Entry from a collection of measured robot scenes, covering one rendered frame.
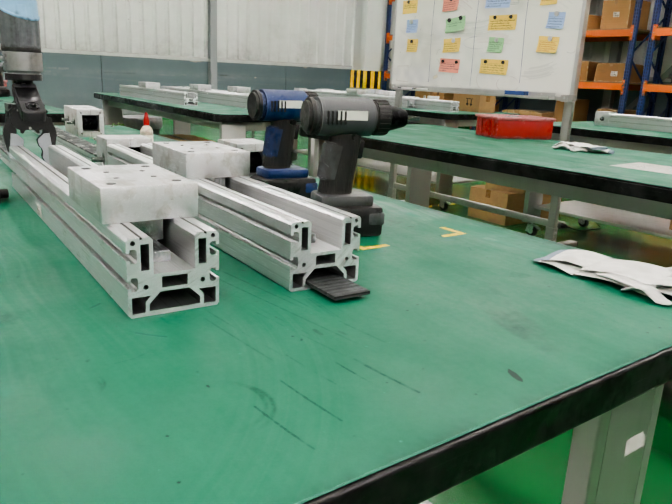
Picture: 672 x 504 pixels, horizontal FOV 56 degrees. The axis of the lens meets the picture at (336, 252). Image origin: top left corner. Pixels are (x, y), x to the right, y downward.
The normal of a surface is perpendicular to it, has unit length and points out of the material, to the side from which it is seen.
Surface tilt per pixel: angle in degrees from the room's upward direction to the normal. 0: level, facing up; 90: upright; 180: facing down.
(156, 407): 0
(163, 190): 90
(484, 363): 0
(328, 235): 90
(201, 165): 90
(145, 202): 90
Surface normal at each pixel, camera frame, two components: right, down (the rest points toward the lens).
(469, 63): -0.80, 0.12
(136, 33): 0.59, 0.24
